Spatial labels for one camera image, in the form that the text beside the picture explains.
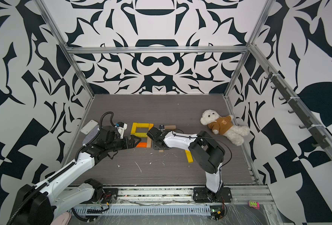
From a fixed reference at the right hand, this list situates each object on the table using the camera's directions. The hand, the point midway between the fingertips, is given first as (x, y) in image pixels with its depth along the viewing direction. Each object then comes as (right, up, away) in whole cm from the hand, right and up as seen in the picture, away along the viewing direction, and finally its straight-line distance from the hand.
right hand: (158, 143), depth 93 cm
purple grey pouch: (-44, +5, +1) cm, 45 cm away
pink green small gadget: (+49, -24, -23) cm, 59 cm away
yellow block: (-17, +9, +6) cm, 21 cm away
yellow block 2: (-12, +11, +9) cm, 18 cm away
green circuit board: (+31, -29, -21) cm, 47 cm away
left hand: (-13, +6, -11) cm, 18 cm away
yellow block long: (+19, -6, -6) cm, 21 cm away
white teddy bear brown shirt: (+43, +12, +1) cm, 45 cm away
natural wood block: (-6, +1, -1) cm, 6 cm away
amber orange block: (-5, +11, +8) cm, 15 cm away
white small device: (-49, +10, +7) cm, 50 cm away
